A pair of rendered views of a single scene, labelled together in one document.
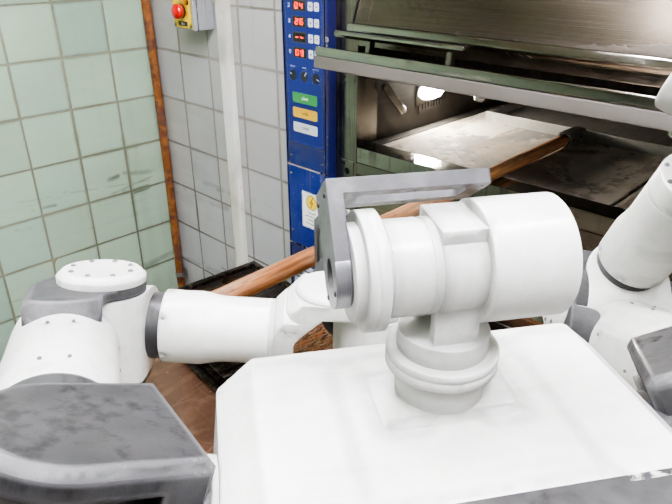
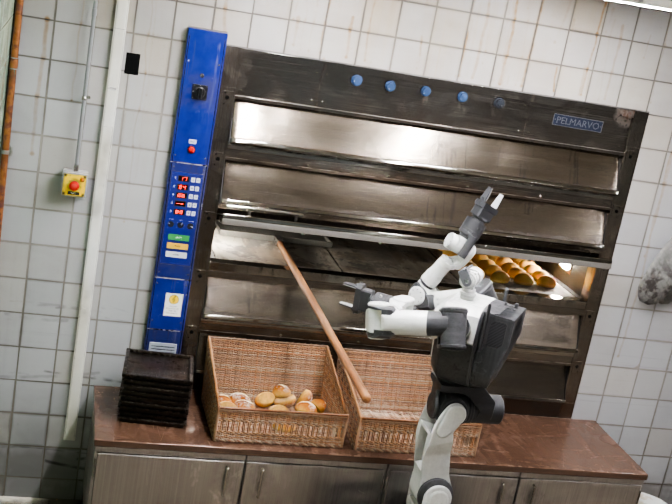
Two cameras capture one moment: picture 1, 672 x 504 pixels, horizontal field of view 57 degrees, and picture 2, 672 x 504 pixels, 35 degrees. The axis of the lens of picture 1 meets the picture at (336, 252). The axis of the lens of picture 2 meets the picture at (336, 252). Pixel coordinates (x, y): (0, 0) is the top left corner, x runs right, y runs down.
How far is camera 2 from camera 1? 3.82 m
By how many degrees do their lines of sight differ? 56
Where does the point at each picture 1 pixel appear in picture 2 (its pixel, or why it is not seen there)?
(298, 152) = (166, 269)
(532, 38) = (320, 208)
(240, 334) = not seen: hidden behind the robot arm
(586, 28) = (341, 205)
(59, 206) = not seen: outside the picture
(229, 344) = not seen: hidden behind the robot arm
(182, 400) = (161, 435)
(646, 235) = (439, 274)
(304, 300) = (403, 302)
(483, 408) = (474, 299)
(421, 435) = (474, 302)
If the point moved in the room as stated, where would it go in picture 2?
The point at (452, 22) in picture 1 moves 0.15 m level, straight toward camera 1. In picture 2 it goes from (281, 200) to (305, 209)
